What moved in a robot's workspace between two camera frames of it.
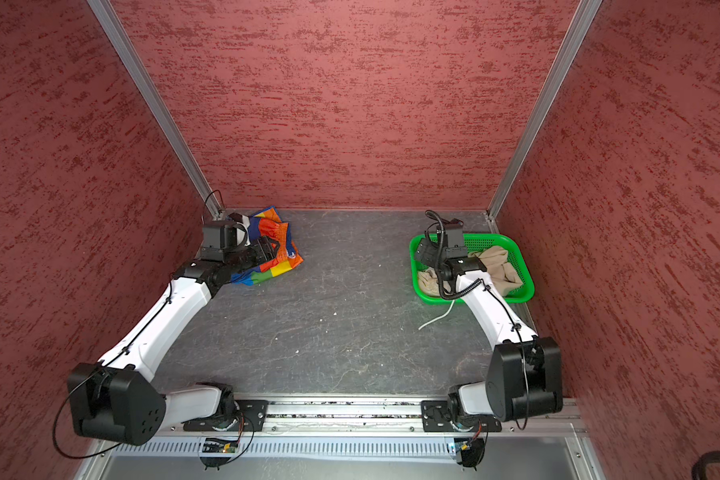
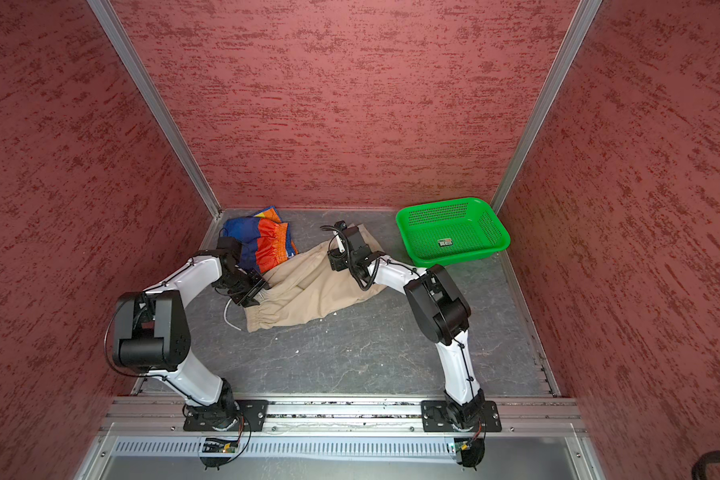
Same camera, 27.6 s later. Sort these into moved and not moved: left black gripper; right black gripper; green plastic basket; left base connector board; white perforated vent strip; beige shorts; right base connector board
Moved: green plastic basket; right black gripper; left black gripper; beige shorts
Not moved: left base connector board; white perforated vent strip; right base connector board
